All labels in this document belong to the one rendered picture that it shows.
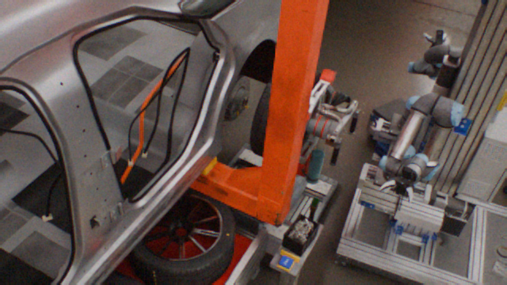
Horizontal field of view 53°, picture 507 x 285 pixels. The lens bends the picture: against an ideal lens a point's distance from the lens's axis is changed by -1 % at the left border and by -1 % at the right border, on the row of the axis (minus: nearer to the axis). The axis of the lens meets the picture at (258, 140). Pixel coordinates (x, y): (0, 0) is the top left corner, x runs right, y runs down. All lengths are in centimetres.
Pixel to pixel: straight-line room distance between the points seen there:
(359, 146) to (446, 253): 131
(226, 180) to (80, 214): 114
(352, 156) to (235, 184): 161
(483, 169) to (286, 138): 120
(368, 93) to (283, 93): 278
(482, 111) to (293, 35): 121
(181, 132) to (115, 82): 60
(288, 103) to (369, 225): 148
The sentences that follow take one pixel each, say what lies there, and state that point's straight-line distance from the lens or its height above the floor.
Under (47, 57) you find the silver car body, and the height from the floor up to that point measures 193.
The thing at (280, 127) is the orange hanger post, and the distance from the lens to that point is 260.
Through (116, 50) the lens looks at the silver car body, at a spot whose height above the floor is 105.
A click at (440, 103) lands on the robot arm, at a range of 277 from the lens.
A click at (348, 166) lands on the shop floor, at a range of 435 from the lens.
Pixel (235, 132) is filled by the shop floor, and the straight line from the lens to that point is 449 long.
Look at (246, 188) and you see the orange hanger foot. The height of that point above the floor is 72.
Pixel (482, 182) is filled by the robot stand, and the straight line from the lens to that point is 326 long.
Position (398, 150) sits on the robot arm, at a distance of 277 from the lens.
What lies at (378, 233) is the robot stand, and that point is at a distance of 368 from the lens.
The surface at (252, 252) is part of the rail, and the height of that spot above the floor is 39.
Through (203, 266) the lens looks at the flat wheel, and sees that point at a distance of 299.
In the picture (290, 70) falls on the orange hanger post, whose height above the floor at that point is 165.
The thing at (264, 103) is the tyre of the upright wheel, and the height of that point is 107.
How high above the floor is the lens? 300
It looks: 43 degrees down
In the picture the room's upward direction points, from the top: 6 degrees clockwise
